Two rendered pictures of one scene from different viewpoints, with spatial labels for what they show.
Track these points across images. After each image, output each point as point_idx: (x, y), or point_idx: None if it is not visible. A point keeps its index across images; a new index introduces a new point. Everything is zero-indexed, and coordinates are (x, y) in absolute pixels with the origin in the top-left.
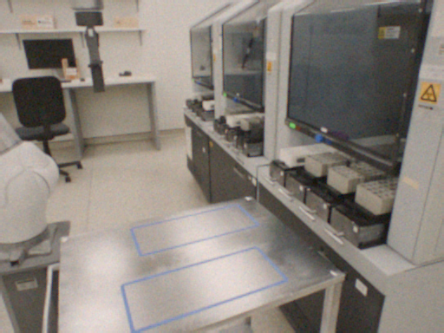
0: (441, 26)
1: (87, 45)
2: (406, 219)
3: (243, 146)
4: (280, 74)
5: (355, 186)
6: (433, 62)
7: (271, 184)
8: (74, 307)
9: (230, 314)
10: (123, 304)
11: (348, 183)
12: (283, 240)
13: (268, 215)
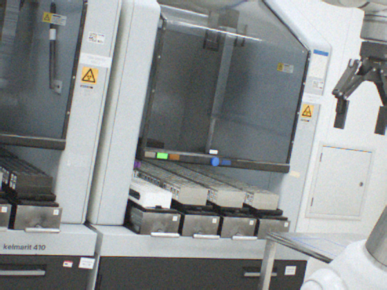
0: (314, 70)
1: (385, 83)
2: (291, 203)
3: (45, 216)
4: (121, 88)
5: None
6: (309, 91)
7: (178, 235)
8: None
9: None
10: None
11: (243, 196)
12: (338, 237)
13: (303, 233)
